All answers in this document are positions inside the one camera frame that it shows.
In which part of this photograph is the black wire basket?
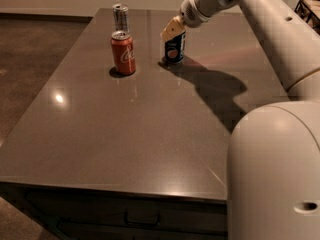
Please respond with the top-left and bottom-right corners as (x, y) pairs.
(295, 0), (320, 35)

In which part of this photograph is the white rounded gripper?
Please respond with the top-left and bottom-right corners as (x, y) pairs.
(161, 0), (237, 42)

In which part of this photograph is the dark drawer handle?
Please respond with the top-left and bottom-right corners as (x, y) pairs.
(123, 211), (161, 227)

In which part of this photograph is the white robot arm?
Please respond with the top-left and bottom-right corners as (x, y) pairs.
(161, 0), (320, 240)

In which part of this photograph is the dark cabinet drawer front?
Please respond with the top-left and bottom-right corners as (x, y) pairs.
(26, 190), (227, 235)

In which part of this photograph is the silver redbull can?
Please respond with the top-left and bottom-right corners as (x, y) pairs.
(113, 3), (129, 31)

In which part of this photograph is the red coca-cola can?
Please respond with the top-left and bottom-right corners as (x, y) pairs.
(111, 30), (136, 75)

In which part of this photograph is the dark blue pepsi can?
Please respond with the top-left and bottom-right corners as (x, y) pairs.
(165, 32), (186, 64)

